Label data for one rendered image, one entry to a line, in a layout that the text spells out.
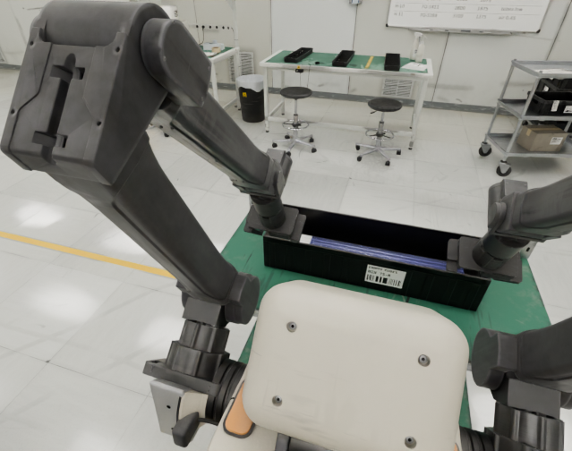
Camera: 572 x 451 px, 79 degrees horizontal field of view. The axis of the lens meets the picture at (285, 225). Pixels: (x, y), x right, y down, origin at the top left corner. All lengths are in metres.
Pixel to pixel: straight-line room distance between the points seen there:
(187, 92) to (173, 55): 0.03
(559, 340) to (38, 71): 0.50
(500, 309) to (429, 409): 0.72
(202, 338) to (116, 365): 1.61
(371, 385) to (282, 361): 0.09
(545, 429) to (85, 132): 0.53
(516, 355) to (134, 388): 1.76
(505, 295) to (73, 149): 1.04
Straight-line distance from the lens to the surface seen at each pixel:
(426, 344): 0.35
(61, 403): 2.12
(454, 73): 5.58
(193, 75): 0.30
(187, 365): 0.52
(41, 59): 0.30
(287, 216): 0.76
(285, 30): 5.71
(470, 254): 0.76
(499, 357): 0.51
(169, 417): 0.56
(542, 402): 0.54
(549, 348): 0.47
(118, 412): 1.98
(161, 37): 0.27
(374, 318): 0.35
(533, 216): 0.55
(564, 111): 4.08
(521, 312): 1.09
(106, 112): 0.25
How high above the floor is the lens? 1.66
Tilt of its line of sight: 37 degrees down
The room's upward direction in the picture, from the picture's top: straight up
